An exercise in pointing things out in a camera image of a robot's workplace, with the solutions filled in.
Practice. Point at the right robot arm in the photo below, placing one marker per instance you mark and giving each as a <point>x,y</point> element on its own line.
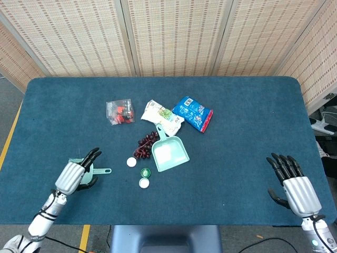
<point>321,235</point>

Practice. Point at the dark red grape bunch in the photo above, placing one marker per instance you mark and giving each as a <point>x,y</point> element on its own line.
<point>143,151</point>

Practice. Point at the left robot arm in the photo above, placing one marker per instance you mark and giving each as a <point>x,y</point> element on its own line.
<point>43,221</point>

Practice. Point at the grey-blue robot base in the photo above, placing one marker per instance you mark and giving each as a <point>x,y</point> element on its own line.
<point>166,238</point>

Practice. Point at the white power strip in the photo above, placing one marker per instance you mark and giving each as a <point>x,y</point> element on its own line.
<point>325,127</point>

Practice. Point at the white snack bag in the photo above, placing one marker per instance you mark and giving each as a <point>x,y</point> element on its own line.
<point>160,116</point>

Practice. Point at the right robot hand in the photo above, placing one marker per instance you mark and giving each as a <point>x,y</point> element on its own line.
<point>301,196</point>

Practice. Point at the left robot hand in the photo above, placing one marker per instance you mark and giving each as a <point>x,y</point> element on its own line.
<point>68,177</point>

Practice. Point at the woven bamboo screen panel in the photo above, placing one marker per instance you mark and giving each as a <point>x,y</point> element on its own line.
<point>176,37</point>
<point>263,37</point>
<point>316,63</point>
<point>13,60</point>
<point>73,39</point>

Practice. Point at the green bottle cap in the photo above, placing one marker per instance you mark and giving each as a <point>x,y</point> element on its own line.
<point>145,173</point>

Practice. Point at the white bottle cap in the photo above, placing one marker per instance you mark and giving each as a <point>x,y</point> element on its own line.
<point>131,162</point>
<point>144,183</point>

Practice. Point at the teal table mat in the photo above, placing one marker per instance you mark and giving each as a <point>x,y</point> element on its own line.
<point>237,158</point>

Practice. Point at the light green dustpan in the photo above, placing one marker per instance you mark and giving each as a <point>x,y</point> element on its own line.
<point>168,155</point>

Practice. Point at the clear bag red items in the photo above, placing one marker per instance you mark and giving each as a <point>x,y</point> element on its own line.
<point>120,112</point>

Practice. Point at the blue snack bag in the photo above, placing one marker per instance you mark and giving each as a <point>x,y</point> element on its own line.
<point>193,113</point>

